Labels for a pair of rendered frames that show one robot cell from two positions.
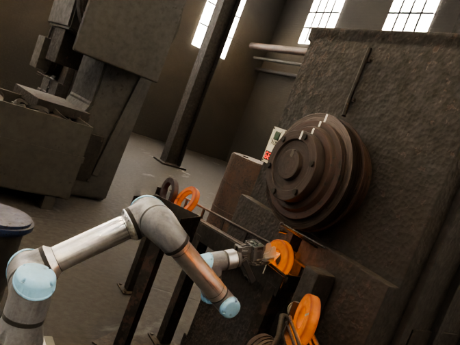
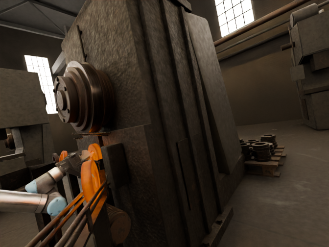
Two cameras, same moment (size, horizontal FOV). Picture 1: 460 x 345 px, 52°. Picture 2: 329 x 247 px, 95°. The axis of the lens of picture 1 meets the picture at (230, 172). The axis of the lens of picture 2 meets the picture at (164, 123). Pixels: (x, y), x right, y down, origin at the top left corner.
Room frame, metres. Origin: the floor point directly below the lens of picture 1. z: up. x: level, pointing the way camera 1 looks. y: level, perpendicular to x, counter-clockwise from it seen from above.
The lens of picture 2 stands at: (0.81, -0.54, 0.88)
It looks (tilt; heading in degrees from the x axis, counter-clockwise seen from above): 2 degrees down; 346
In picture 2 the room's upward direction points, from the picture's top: 12 degrees counter-clockwise
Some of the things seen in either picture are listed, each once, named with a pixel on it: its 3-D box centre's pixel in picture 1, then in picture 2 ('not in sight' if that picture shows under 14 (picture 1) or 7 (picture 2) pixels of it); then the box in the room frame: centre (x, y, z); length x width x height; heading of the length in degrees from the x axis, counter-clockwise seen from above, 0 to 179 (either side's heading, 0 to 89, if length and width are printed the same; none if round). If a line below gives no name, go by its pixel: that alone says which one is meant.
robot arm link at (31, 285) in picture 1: (31, 291); not in sight; (1.32, 0.42, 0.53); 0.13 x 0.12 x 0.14; 30
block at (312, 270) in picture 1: (309, 300); (115, 164); (1.72, -0.44, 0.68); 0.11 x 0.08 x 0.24; 124
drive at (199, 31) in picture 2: not in sight; (188, 113); (2.55, -1.31, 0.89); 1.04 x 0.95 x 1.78; 124
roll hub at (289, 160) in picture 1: (293, 165); (64, 100); (1.85, -0.22, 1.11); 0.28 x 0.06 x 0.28; 34
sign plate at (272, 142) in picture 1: (284, 150); not in sight; (2.25, -0.20, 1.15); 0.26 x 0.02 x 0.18; 34
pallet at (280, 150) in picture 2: not in sight; (232, 148); (2.83, -2.04, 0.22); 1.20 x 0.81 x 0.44; 32
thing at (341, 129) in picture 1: (311, 172); (81, 99); (1.90, -0.30, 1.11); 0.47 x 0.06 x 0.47; 34
